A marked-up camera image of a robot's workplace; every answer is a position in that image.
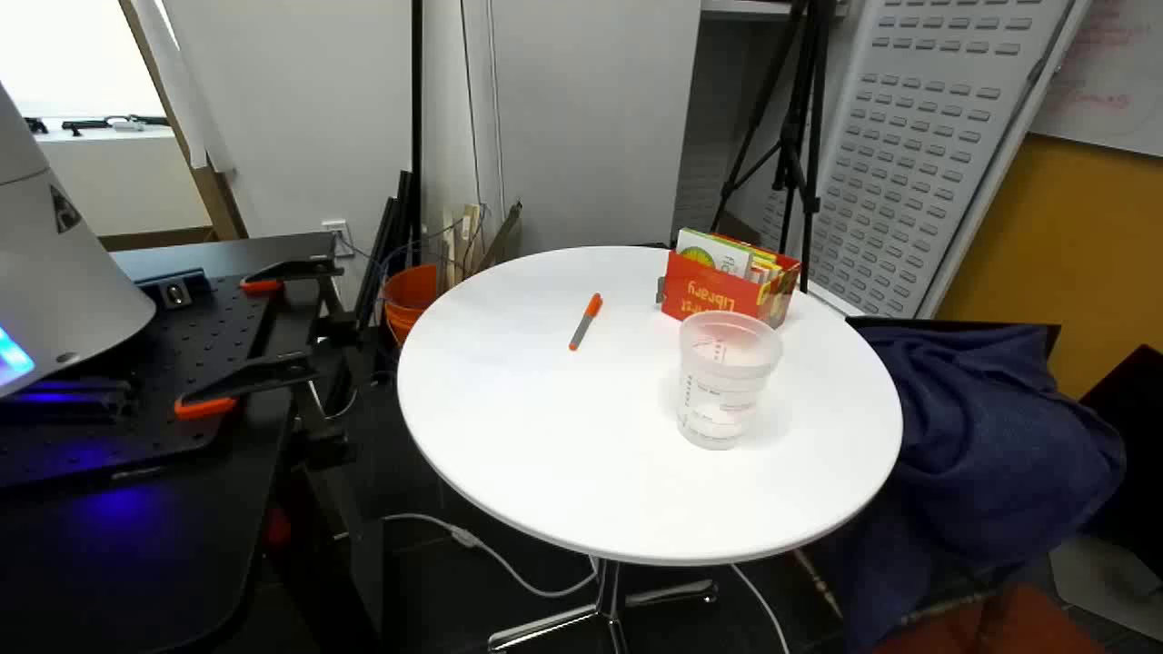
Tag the orange marker pen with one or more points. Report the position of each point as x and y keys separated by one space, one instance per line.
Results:
x=587 y=322

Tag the clear plastic cup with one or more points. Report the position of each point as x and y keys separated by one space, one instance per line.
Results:
x=729 y=385

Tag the red box of colourful items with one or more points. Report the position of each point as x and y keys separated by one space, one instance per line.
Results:
x=708 y=291

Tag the bundle of wooden sticks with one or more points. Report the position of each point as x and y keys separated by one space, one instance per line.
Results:
x=466 y=248

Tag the orange bucket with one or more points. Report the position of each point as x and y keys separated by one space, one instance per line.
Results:
x=408 y=303

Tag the chrome table base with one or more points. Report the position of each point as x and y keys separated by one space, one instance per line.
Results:
x=605 y=613

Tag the black vertical pole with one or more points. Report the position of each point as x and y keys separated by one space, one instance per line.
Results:
x=414 y=97

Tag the tall black tripod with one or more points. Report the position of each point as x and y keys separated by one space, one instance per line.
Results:
x=800 y=120

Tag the white perforated panel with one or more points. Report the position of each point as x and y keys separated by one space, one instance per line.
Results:
x=920 y=148

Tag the small black display device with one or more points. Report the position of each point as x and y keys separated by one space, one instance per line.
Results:
x=176 y=291

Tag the navy blue cloth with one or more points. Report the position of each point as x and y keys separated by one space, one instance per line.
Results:
x=982 y=448

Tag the black perforated robot table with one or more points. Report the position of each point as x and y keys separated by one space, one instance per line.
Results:
x=145 y=533

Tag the black box cabinet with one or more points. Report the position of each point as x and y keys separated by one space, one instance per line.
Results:
x=1131 y=459

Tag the white wall outlet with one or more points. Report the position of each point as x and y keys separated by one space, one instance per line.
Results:
x=336 y=229

